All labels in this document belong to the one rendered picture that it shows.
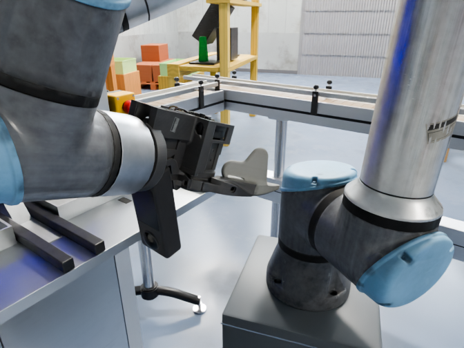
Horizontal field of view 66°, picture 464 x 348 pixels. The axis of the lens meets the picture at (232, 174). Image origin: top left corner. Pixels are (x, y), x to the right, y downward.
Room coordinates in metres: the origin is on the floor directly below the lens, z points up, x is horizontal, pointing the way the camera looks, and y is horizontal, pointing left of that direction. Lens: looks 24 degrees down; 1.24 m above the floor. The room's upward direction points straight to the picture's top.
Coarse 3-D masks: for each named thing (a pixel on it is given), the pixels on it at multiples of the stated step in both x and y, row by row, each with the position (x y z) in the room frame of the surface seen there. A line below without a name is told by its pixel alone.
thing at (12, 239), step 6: (0, 222) 0.53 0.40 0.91; (6, 222) 0.52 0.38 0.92; (0, 228) 0.53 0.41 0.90; (6, 228) 0.50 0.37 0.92; (0, 234) 0.49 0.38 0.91; (6, 234) 0.50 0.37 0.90; (12, 234) 0.51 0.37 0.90; (0, 240) 0.49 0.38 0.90; (6, 240) 0.50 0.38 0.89; (12, 240) 0.50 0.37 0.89; (0, 246) 0.49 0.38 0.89; (6, 246) 0.49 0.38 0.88
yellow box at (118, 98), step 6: (120, 90) 1.08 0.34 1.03; (108, 96) 1.02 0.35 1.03; (114, 96) 1.01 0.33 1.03; (120, 96) 1.02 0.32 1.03; (126, 96) 1.03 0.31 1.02; (132, 96) 1.05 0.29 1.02; (108, 102) 1.02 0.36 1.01; (114, 102) 1.00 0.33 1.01; (120, 102) 1.01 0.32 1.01; (114, 108) 1.01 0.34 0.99; (120, 108) 1.01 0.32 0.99; (126, 114) 1.03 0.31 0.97
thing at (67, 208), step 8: (48, 200) 0.66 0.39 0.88; (56, 200) 0.66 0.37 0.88; (64, 200) 0.66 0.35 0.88; (72, 200) 0.60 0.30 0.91; (80, 200) 0.61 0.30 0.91; (88, 200) 0.62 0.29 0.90; (96, 200) 0.64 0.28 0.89; (104, 200) 0.65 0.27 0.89; (48, 208) 0.59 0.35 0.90; (56, 208) 0.58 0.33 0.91; (64, 208) 0.58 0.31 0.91; (72, 208) 0.60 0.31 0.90; (80, 208) 0.61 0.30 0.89; (88, 208) 0.62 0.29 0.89; (64, 216) 0.58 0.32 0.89; (72, 216) 0.59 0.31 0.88
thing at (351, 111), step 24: (240, 96) 1.57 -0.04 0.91; (264, 96) 1.50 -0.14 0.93; (288, 96) 1.50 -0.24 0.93; (312, 96) 1.37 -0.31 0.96; (336, 96) 1.35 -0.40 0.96; (360, 96) 1.30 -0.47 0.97; (288, 120) 1.44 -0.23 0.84; (312, 120) 1.37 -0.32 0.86; (336, 120) 1.32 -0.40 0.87; (360, 120) 1.26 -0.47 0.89; (456, 120) 1.10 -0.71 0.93; (456, 144) 1.08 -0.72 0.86
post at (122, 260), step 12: (108, 108) 0.99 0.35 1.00; (120, 252) 0.96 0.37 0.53; (120, 264) 0.95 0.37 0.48; (120, 276) 0.95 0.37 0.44; (132, 276) 0.98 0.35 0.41; (120, 288) 0.94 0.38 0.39; (132, 288) 0.98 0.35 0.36; (132, 300) 0.97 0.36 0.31; (132, 312) 0.97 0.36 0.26; (132, 324) 0.96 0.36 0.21; (132, 336) 0.96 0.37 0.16
